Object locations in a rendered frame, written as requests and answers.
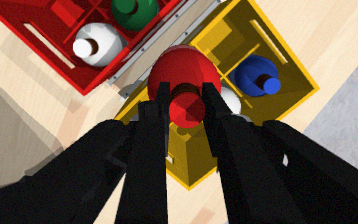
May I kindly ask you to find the yellow crate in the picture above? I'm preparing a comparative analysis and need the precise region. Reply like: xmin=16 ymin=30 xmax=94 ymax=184
xmin=121 ymin=0 xmax=320 ymax=174

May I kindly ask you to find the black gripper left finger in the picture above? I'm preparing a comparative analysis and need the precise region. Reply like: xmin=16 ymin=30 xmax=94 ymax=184
xmin=0 ymin=82 xmax=170 ymax=224

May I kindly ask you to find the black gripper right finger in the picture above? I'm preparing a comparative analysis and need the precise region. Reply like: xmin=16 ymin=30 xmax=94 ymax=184
xmin=202 ymin=82 xmax=358 ymax=224

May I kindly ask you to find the blue bottle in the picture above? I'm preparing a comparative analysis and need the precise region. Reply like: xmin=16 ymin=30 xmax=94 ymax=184
xmin=228 ymin=53 xmax=280 ymax=97

